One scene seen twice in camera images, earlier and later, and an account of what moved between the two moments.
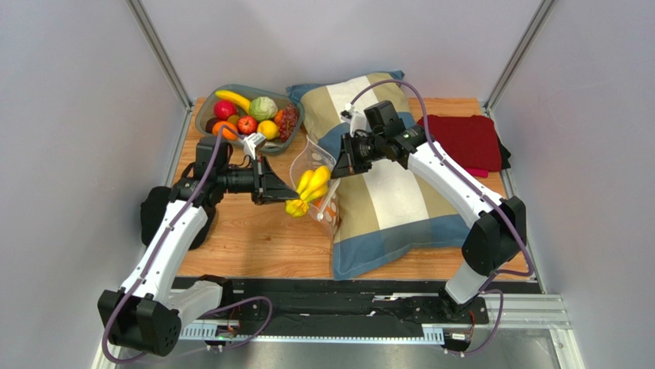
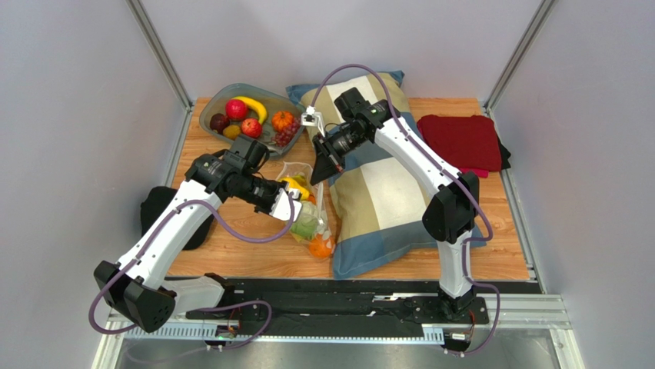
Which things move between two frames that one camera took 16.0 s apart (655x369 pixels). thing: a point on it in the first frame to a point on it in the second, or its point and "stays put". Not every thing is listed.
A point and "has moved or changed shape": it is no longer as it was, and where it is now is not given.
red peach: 247,124 stays put
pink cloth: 478,173 stays put
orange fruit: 225,133 to 318,247
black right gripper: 350,155 to 327,154
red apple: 223,109 to 236,109
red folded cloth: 471,140 stays put
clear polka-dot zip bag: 310,156 to 312,227
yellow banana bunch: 313,186 has moved or changed shape
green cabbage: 263,108 to 305,225
